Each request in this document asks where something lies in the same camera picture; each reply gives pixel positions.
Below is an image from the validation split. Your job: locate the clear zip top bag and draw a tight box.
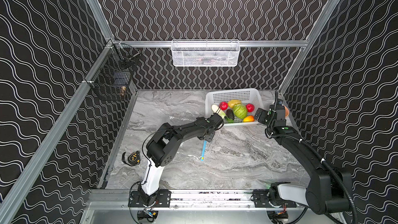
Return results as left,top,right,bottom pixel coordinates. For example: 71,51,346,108
169,114,249,170

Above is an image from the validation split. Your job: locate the brass fitting in basket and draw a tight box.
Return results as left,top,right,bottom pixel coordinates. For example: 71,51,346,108
119,86,126,98

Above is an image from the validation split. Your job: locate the yellow potato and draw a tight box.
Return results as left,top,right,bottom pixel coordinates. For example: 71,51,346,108
228,100,241,109

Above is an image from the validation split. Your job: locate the red strawberry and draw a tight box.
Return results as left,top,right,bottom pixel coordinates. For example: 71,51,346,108
246,104,255,113
219,102,229,111

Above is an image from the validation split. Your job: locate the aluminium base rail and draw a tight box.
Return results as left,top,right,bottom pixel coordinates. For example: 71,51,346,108
86,189,304,211

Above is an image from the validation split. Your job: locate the black wire wall basket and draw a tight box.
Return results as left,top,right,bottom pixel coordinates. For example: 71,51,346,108
89,44,142,102

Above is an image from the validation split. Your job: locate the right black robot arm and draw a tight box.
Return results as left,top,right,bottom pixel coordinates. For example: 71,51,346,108
254,104,356,215

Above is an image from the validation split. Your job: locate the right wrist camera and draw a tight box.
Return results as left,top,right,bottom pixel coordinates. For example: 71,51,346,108
274,90,283,108

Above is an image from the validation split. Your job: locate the black yellow tape measure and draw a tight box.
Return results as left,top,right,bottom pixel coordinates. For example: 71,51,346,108
122,151,141,167

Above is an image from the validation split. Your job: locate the orange yellow mango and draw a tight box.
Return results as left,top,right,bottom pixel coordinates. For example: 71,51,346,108
243,116,255,122

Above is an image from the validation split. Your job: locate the orange ceramic cup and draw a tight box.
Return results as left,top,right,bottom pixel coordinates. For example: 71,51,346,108
284,106,290,118

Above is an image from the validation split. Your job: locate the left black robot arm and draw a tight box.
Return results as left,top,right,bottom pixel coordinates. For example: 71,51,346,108
138,114,224,207

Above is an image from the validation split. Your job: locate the green cabbage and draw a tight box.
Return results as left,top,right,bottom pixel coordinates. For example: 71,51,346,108
232,104,248,119

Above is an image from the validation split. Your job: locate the white wire wall basket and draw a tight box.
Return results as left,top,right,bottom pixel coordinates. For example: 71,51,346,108
171,39,240,67

